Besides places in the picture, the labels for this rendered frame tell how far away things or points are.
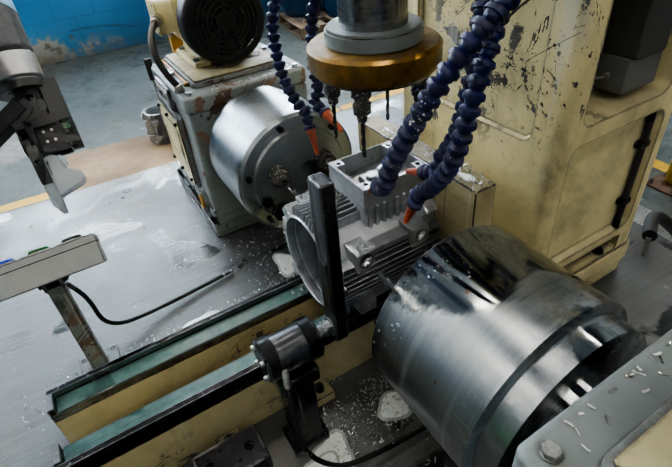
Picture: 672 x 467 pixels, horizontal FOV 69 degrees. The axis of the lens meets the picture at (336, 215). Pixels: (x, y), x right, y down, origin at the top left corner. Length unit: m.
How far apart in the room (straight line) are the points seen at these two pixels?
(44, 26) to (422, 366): 5.84
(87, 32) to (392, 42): 5.65
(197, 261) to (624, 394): 0.92
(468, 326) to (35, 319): 0.94
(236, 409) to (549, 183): 0.58
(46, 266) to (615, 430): 0.76
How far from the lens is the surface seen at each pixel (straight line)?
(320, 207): 0.54
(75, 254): 0.86
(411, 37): 0.64
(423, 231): 0.75
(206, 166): 1.13
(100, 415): 0.88
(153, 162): 3.13
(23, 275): 0.87
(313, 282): 0.85
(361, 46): 0.62
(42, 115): 0.89
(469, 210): 0.72
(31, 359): 1.14
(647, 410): 0.48
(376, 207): 0.73
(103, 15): 6.15
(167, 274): 1.18
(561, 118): 0.73
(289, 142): 0.91
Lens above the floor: 1.53
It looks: 36 degrees down
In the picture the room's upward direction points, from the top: 6 degrees counter-clockwise
